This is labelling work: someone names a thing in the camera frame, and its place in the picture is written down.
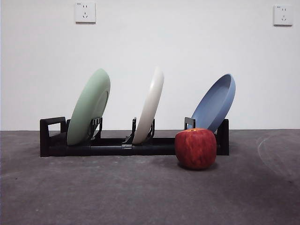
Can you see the red apple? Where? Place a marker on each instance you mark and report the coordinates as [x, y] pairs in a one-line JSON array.
[[195, 148]]

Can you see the green plate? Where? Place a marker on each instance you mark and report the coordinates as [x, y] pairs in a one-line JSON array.
[[86, 110]]

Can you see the white plate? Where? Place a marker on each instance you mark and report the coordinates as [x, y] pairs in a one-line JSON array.
[[150, 105]]

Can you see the black plate rack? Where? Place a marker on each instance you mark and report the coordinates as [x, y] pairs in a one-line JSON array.
[[105, 150]]

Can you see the blue plate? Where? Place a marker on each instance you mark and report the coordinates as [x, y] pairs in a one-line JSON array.
[[211, 107]]

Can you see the white wall socket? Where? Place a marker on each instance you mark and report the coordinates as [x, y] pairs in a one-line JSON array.
[[85, 12], [283, 15]]

